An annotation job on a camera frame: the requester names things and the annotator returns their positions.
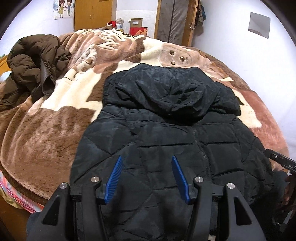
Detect wooden headboard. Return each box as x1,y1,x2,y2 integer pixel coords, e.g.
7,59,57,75
0,56,11,70

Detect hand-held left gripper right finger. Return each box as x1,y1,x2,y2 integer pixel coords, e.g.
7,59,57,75
171,155,266,241

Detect brown puffer jacket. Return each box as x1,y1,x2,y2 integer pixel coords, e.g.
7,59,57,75
0,34,72,112

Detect grey wall panel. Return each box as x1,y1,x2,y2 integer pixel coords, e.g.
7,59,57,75
248,12,271,39

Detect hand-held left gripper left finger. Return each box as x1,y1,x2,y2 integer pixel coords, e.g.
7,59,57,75
26,155,123,241

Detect black puffer jacket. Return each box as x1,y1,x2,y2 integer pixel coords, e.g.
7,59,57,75
69,64,288,241

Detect wooden door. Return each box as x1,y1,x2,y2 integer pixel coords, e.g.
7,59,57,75
154,0,200,46

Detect hanging bags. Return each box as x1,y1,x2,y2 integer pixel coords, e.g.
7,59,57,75
196,0,206,26

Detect wooden wardrobe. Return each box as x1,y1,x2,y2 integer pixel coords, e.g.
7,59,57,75
74,0,117,32

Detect brown printed blanket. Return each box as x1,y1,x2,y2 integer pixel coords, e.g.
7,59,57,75
0,29,290,207

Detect striped pink bed sheet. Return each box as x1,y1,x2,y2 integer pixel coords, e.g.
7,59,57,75
0,170,45,214

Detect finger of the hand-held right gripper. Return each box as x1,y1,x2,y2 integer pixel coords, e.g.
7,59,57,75
264,149,296,173

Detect cartoon wall poster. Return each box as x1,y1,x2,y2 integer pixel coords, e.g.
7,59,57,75
54,0,75,19

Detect red cardboard box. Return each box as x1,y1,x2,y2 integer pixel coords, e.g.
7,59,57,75
129,27,148,36

